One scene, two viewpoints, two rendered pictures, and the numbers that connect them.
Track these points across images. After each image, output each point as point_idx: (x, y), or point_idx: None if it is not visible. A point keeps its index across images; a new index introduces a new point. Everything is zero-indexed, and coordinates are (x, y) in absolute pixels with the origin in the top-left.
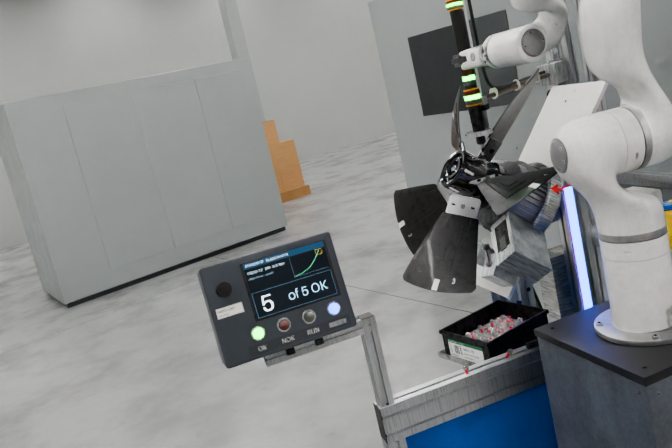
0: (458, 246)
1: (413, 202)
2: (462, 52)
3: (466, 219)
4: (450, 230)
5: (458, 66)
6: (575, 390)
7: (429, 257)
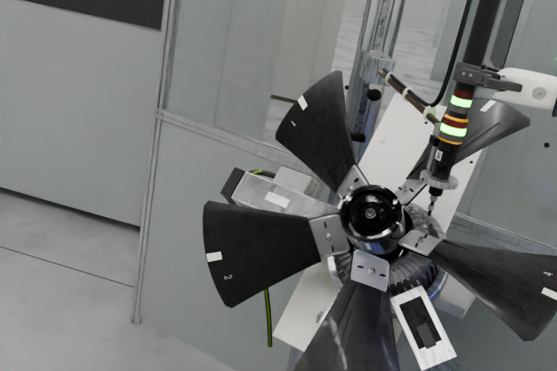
0: (374, 338)
1: (253, 232)
2: (514, 75)
3: (378, 293)
4: (361, 310)
5: (463, 82)
6: None
7: (335, 354)
